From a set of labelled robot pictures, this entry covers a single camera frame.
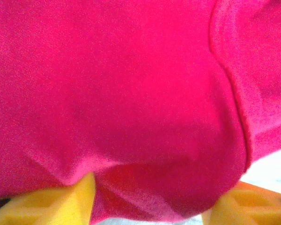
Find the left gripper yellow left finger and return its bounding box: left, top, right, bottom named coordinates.
left=0, top=172, right=96, bottom=225

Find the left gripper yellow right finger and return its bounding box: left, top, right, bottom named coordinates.
left=201, top=181, right=281, bottom=225

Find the red t-shirt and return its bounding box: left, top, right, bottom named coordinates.
left=0, top=0, right=281, bottom=223

